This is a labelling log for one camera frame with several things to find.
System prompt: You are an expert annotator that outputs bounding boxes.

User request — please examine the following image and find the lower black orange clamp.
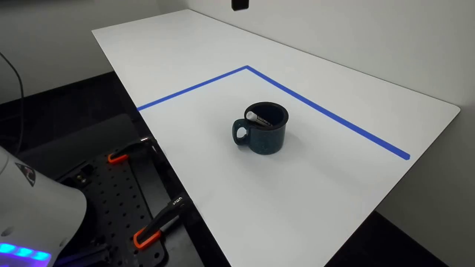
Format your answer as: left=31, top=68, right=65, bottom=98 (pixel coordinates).
left=132, top=196, right=185, bottom=251

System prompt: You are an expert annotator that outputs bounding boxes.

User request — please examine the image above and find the orange marker with white cap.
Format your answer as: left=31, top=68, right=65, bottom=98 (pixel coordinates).
left=244, top=111, right=271, bottom=128

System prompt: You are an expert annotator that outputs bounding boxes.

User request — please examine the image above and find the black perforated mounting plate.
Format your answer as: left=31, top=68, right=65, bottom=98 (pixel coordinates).
left=57, top=153, right=170, bottom=267

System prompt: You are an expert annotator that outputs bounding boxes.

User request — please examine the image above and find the black orange clamp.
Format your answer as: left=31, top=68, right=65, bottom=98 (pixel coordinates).
left=132, top=196, right=185, bottom=251
left=106, top=137, right=149, bottom=166

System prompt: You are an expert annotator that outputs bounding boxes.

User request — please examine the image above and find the upper black orange clamp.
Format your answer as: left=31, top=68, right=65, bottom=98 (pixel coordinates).
left=106, top=137, right=149, bottom=166

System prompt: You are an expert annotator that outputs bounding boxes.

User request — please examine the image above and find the black wall mounted object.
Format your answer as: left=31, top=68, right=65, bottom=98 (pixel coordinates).
left=231, top=0, right=249, bottom=11

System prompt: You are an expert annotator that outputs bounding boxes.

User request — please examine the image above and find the blue tape line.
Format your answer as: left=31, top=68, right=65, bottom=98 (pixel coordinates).
left=136, top=66, right=411, bottom=160

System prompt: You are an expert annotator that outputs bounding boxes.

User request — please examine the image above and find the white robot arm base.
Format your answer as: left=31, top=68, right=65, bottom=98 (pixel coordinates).
left=0, top=149, right=87, bottom=267

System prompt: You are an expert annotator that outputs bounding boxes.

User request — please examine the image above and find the dark teal ceramic mug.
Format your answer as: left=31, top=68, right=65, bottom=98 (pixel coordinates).
left=231, top=103, right=289, bottom=155

